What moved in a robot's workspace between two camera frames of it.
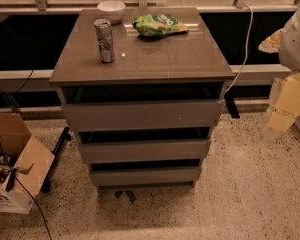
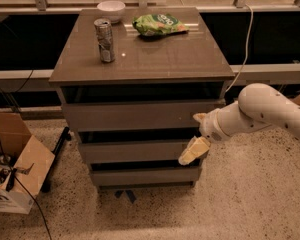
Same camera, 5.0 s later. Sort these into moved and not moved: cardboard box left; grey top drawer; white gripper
Moved: white gripper
Not moved: cardboard box left; grey top drawer
